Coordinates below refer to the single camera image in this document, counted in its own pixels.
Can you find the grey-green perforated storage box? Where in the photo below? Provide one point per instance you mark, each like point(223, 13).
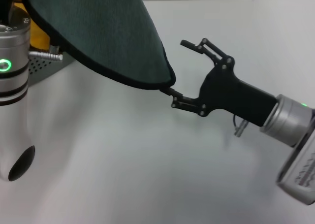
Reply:
point(41, 67)

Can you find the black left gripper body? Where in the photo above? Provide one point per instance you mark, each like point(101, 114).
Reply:
point(6, 2)

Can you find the silver and white left robot arm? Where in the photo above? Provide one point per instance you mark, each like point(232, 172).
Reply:
point(12, 86)

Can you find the yellow and green towel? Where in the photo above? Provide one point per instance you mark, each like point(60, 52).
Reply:
point(98, 32)

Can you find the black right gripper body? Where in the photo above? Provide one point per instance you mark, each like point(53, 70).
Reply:
point(233, 96)

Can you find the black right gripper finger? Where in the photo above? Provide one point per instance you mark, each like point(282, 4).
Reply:
point(189, 44)
point(187, 103)

